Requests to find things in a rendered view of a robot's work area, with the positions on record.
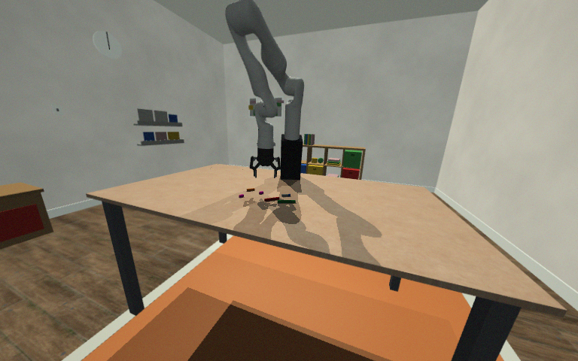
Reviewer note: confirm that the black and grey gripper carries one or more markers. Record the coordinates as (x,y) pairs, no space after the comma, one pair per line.
(265,158)

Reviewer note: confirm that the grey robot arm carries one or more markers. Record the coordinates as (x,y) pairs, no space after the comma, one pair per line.
(243,18)

